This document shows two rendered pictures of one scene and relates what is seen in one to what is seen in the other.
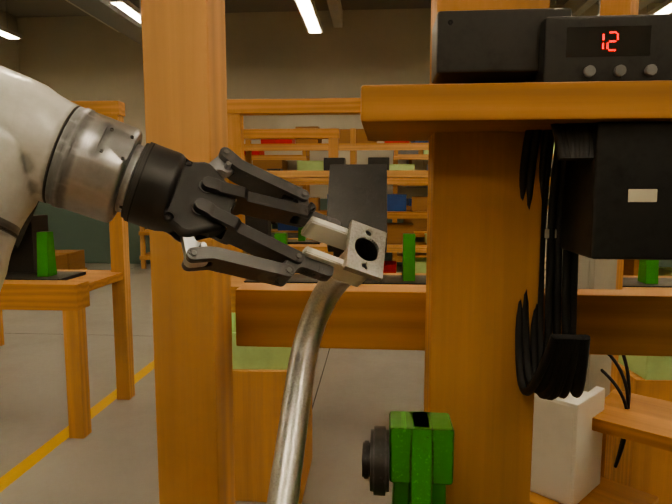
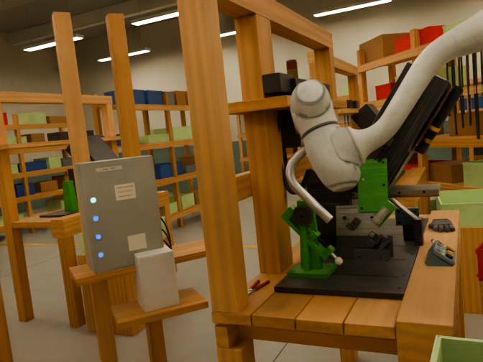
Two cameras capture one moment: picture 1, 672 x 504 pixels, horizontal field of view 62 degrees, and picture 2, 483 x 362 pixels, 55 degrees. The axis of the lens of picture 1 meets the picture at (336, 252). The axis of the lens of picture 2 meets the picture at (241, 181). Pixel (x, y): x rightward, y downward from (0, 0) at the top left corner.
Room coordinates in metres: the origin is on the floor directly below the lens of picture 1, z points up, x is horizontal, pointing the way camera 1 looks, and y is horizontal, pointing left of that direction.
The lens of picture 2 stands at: (0.22, 1.52, 1.43)
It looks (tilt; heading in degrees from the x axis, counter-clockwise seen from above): 6 degrees down; 291
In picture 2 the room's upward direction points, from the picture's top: 6 degrees counter-clockwise
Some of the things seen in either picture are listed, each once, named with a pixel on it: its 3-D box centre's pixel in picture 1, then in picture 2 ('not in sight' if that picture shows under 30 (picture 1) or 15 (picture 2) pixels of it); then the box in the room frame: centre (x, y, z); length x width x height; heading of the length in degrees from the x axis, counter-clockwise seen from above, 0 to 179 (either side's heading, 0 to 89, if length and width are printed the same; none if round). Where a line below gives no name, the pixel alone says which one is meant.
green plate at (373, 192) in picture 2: not in sight; (374, 184); (0.39, -0.38, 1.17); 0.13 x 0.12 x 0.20; 85
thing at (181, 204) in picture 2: not in sight; (162, 159); (4.19, -5.19, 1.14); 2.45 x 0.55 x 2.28; 86
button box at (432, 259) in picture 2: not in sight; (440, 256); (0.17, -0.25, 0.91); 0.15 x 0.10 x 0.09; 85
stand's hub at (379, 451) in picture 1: (375, 459); (302, 215); (0.61, -0.05, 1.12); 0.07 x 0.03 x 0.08; 175
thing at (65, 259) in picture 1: (43, 267); not in sight; (8.56, 4.51, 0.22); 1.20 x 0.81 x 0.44; 179
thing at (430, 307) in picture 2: not in sight; (439, 264); (0.17, -0.44, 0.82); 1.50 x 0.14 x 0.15; 85
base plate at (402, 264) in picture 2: not in sight; (366, 247); (0.45, -0.46, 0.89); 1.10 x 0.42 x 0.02; 85
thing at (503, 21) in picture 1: (497, 48); (278, 84); (0.69, -0.19, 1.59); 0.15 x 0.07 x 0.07; 85
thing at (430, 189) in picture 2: not in sight; (390, 192); (0.34, -0.53, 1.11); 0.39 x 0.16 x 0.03; 175
